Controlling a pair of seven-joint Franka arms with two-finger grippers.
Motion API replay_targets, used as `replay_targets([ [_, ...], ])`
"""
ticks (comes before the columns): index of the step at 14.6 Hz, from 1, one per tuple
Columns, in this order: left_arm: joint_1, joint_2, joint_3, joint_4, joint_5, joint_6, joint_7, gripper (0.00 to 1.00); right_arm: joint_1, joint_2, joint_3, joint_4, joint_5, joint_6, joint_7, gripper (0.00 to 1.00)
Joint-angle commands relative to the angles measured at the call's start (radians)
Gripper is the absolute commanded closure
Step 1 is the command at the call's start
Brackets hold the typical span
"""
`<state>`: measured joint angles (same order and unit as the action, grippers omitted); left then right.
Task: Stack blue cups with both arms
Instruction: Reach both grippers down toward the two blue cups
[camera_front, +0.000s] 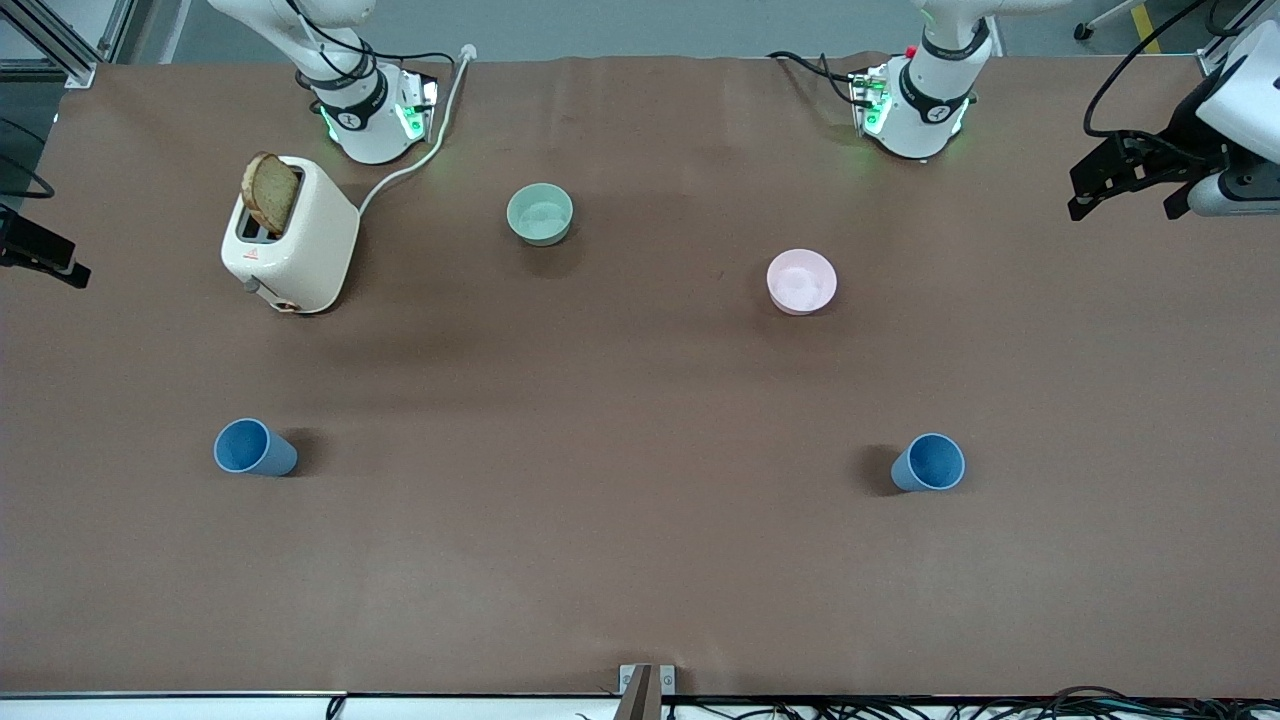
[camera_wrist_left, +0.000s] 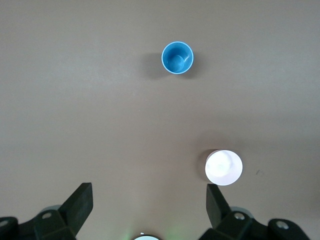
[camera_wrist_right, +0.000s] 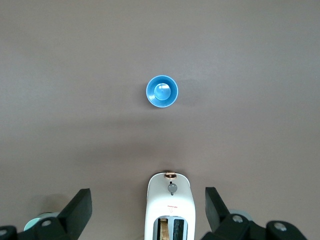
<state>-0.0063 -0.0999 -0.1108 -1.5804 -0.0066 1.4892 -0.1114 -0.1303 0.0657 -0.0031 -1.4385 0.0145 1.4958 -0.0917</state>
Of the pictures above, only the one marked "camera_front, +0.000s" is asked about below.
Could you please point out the cream white toaster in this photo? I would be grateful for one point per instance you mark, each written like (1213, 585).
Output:
(310, 250)

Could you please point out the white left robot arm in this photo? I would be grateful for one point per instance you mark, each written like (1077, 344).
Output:
(925, 110)

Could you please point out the brown bread slice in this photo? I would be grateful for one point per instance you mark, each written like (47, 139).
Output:
(270, 192)

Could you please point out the blue plastic cup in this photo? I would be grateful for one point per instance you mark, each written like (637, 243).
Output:
(930, 462)
(245, 446)

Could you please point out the grey metal mounting bracket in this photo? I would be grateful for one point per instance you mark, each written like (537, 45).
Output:
(668, 680)

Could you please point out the brown table cover sheet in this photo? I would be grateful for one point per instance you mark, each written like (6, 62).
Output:
(640, 560)

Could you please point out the white rolling stand leg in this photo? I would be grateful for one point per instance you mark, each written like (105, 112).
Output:
(1105, 18)

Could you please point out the aluminium frame post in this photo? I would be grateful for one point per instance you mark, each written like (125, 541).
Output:
(60, 45)
(1225, 40)

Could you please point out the pink bowl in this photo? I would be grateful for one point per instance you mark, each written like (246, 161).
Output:
(801, 281)

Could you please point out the green bowl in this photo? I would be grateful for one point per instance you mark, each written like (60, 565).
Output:
(540, 214)

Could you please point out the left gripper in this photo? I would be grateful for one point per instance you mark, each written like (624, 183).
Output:
(1183, 137)

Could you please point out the brown vertical post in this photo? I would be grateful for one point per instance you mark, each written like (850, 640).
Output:
(640, 695)

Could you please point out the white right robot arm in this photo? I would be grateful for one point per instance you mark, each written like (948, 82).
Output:
(365, 120)

